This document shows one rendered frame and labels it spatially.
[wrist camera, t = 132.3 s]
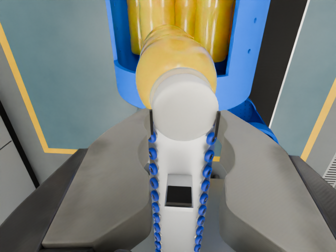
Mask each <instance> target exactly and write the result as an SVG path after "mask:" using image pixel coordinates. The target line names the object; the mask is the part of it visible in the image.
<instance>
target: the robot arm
mask: <svg viewBox="0 0 336 252"><path fill-rule="evenodd" d="M151 135H154V126H153V109H148V108H143V109H141V110H139V111H137V112H136V113H134V114H132V115H131V116H129V117H127V118H126V119H124V120H122V121H121V122H119V123H117V124H116V125H114V126H113V127H111V128H110V129H108V130H107V131H105V132H104V133H103V134H102V135H100V136H99V137H98V138H97V139H96V140H95V141H94V142H93V143H92V144H91V145H90V146H89V147H88V148H79V149H78V150H77V151H76V152H75V153H74V154H73V155H72V156H71V157H70V158H69V159H67V160H66V161H65V162H64V163H63V164H62V165H61V166H60V167H59V168H58V169H57V170H56V171H55V172H54V173H53V174H51V175H50V176H49V177H48V178H47V179H46V180H45V181H44V182H43V183H42V184H41V185H40V186H39V187H38V188H37V189H35V190H34V191H33V192H32V193H31V194H30V195H29V196H28V197H27V198H26V199H25V200H24V201H23V202H22V203H21V204H20V205H19V206H18V207H17V208H16V209H15V210H14V211H13V212H12V213H11V214H10V215H9V216H8V217H7V218H6V219H5V221H4V222H3V223H2V224H1V225H0V252H132V251H131V249H133V248H134V247H135V246H137V245H138V244H139V243H141V242H142V241H143V240H145V239H146V238H147V237H148V236H149V234H150V232H151V229H152V204H151V190H150V177H149V174H148V172H147V171H146V170H145V169H144V167H145V165H146V164H147V162H148V161H149V159H150V158H149V143H148V139H149V138H150V137H151ZM214 137H217V139H218V140H219V141H220V143H221V145H222V147H221V153H220V159H219V162H220V164H221V165H222V167H223V168H224V169H225V171H226V173H227V175H226V176H225V179H224V184H223V189H222V194H221V199H220V204H219V209H218V210H219V234H220V236H221V238H222V240H223V241H224V242H225V243H226V244H227V245H228V246H230V247H231V248H232V249H233V250H234V251H236V252H336V189H335V188H334V187H332V186H331V185H330V184H329V183H328V182H327V181H326V180H325V179H324V178H322V177H321V176H320V175H319V174H318V173H317V172H316V171H315V170H314V169H313V168H311V167H310V166H309V165H308V164H307V163H306V162H305V161H304V160H303V159H302V158H300V157H299V156H296V155H289V154H288V153H287V152H286V151H285V150H284V149H283V148H282V147H281V146H280V145H279V144H277V143H276V142H275V141H274V140H273V139H272V138H270V137H269V136H268V135H266V134H265V133H263V132H262V131H261V130H259V129H257V128H256V127H254V126H252V125H251V124H249V123H248V122H246V121H244V120H243V119H241V118H239V117H238V116H236V115H234V114H233V113H231V112H230V111H228V110H221V111H217V113H216V120H215V124H214Z"/></svg>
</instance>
